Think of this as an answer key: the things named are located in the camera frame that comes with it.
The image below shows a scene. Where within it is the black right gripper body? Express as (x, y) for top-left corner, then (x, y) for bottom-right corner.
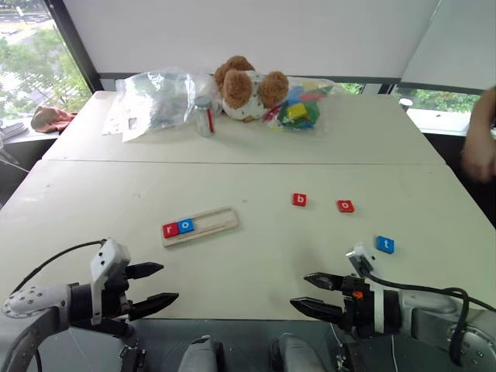
(340, 273), (376, 339)

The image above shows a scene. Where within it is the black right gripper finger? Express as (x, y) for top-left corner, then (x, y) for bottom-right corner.
(289, 297), (346, 323)
(303, 272), (344, 292)

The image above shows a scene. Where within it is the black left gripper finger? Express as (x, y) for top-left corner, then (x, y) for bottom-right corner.
(127, 262), (164, 281)
(128, 292), (180, 322)

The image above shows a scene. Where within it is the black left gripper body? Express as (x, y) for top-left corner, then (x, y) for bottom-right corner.
(101, 264), (135, 338)

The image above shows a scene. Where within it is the blue letter tile t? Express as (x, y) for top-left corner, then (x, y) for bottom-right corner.
(374, 235), (396, 254)

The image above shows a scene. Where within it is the wooden letter tray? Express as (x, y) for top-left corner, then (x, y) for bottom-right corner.
(160, 207), (240, 249)

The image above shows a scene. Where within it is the bag of colourful toys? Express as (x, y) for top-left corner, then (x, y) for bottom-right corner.
(262, 76), (336, 135)

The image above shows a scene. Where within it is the person's bare hand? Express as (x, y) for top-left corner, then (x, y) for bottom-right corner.
(460, 129), (496, 184)

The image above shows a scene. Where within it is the dark grey rounded shape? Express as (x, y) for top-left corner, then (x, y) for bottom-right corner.
(268, 333), (331, 372)
(177, 336), (226, 372)

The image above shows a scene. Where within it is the white printed paper sheet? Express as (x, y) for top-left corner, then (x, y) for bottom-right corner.
(101, 92), (156, 143)

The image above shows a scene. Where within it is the small bottle with red label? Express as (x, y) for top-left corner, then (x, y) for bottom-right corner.
(193, 95), (216, 138)

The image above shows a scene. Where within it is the clear crumpled plastic bag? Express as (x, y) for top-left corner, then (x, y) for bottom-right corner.
(115, 68), (219, 133)

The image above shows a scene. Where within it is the brown crumpled cloth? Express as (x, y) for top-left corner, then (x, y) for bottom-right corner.
(30, 105), (79, 134)

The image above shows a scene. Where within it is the grey folded cloth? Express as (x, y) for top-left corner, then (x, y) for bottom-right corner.
(0, 121), (31, 137)

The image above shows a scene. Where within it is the brown and white teddy bear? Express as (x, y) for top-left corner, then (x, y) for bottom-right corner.
(214, 55), (291, 122)

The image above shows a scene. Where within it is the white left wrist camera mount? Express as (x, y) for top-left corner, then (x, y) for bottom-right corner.
(89, 238), (132, 326)

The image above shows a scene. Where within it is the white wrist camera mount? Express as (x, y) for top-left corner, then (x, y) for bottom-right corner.
(344, 243), (385, 335)
(89, 238), (132, 326)

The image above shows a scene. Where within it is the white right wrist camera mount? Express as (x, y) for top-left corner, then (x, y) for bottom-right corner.
(344, 243), (385, 335)

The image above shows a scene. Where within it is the black table leg bracket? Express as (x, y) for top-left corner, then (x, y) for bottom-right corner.
(334, 342), (367, 372)
(118, 344), (148, 372)

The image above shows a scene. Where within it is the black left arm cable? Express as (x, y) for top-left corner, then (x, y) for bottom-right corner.
(10, 239), (108, 295)

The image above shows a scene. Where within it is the black window frame post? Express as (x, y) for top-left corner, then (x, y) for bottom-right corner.
(41, 0), (104, 94)

